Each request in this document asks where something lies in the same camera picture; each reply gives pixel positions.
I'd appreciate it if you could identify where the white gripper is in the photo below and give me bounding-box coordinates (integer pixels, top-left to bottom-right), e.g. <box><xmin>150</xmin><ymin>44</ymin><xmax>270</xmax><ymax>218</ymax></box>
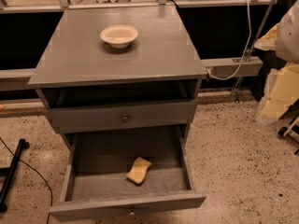
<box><xmin>254</xmin><ymin>0</ymin><xmax>299</xmax><ymax>125</ymax></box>

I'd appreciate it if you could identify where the yellow sponge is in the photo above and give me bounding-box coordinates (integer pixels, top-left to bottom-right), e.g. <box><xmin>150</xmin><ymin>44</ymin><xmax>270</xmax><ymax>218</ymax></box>
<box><xmin>126</xmin><ymin>157</ymin><xmax>152</xmax><ymax>185</ymax></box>

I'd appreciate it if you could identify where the brass drawer knob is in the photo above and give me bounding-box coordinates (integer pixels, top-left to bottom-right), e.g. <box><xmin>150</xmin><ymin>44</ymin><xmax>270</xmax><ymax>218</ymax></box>
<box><xmin>121</xmin><ymin>114</ymin><xmax>130</xmax><ymax>122</ymax></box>

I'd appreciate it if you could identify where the closed grey top drawer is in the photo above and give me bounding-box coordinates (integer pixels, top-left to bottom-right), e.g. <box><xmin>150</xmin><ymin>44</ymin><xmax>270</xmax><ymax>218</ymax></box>
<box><xmin>48</xmin><ymin>99</ymin><xmax>197</xmax><ymax>133</ymax></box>

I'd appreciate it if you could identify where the open grey middle drawer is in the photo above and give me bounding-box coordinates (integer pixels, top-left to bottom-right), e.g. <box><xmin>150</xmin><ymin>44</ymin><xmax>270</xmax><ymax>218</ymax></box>
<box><xmin>50</xmin><ymin>125</ymin><xmax>206</xmax><ymax>221</ymax></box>

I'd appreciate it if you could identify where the black wheeled stand base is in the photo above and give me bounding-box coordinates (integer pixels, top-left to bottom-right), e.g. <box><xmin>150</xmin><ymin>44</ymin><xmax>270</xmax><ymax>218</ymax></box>
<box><xmin>278</xmin><ymin>110</ymin><xmax>299</xmax><ymax>156</ymax></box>

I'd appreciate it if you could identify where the white bowl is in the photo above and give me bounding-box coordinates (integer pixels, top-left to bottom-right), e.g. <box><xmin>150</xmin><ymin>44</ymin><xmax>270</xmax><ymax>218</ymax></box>
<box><xmin>100</xmin><ymin>25</ymin><xmax>138</xmax><ymax>49</ymax></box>

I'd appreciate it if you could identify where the grey wooden cabinet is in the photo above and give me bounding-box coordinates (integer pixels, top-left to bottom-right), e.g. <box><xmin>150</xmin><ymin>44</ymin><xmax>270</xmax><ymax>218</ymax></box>
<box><xmin>29</xmin><ymin>6</ymin><xmax>206</xmax><ymax>146</ymax></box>

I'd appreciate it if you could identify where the black stand leg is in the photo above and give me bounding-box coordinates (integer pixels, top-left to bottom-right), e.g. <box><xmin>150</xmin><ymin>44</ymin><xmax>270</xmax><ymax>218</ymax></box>
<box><xmin>0</xmin><ymin>139</ymin><xmax>30</xmax><ymax>213</ymax></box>

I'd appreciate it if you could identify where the white cable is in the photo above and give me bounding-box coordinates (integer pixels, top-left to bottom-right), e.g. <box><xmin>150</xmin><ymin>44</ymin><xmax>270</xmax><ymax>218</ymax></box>
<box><xmin>206</xmin><ymin>0</ymin><xmax>252</xmax><ymax>81</ymax></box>

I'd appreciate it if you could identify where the grey metal rail frame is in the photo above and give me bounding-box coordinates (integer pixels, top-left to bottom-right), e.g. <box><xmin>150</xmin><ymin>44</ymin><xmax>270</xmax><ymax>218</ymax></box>
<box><xmin>1</xmin><ymin>0</ymin><xmax>277</xmax><ymax>91</ymax></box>

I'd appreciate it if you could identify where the black floor cable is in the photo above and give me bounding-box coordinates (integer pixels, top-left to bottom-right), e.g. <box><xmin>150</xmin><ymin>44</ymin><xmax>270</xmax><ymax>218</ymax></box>
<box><xmin>0</xmin><ymin>136</ymin><xmax>54</xmax><ymax>224</ymax></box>

